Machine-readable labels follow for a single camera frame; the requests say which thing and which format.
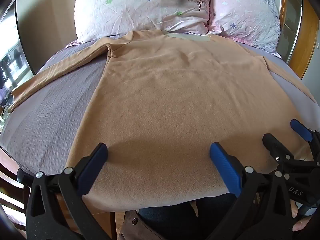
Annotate tan long-sleeved shirt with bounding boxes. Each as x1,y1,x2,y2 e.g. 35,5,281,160
9,30,317,209

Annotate white floral pillow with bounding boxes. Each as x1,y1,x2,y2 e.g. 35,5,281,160
71,0,212,43

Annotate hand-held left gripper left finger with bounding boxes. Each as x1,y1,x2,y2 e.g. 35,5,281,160
26,142,116,240

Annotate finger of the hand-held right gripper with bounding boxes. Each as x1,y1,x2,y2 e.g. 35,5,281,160
290,119,320,161
262,133,302,167

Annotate person's blue jeans legs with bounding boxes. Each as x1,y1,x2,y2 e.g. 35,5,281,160
137,194,239,240

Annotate person's right hand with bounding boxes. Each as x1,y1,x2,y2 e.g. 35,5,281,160
289,199,313,232

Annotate grey bed sheet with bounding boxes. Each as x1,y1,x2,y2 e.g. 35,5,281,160
0,34,320,178

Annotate pink floral pillow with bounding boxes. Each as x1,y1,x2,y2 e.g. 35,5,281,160
208,0,282,53

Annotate dark wooden chair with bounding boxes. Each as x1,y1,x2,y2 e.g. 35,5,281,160
0,148,29,240

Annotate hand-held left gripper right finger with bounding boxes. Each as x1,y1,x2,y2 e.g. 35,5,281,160
209,142,293,240

